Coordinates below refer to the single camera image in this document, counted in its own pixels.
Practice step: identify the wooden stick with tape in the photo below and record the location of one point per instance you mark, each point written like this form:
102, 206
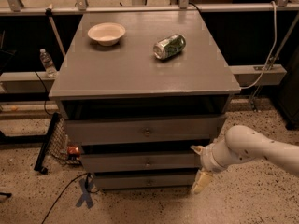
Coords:
49, 14

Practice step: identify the white paper bowl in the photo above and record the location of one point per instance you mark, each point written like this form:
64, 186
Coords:
106, 34

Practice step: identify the black mesh wire rack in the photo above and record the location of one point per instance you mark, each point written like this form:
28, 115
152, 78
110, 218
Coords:
55, 145

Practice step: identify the clear plastic water bottle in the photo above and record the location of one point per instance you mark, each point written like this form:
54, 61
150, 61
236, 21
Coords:
48, 64

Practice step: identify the grey wooden drawer cabinet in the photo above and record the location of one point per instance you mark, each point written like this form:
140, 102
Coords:
127, 81

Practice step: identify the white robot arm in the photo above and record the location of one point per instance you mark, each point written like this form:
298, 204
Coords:
241, 144

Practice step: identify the blue tape cross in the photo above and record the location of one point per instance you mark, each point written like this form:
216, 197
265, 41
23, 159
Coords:
85, 197

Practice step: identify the grey metal railing frame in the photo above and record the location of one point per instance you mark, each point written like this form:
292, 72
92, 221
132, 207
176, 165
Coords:
149, 6

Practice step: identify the grey top drawer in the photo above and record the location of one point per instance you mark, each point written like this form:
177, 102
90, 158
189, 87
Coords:
121, 131

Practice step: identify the orange red small can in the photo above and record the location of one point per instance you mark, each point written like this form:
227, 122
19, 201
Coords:
73, 153

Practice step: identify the grey bottom drawer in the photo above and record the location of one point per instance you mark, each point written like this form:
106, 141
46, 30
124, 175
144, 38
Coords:
144, 181

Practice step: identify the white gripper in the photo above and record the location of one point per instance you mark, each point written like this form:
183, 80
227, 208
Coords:
206, 159

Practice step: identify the grey drawer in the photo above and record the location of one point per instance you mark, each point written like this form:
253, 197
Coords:
121, 131
144, 181
139, 161

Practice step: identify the green soda can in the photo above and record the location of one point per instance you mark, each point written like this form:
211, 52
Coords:
169, 47

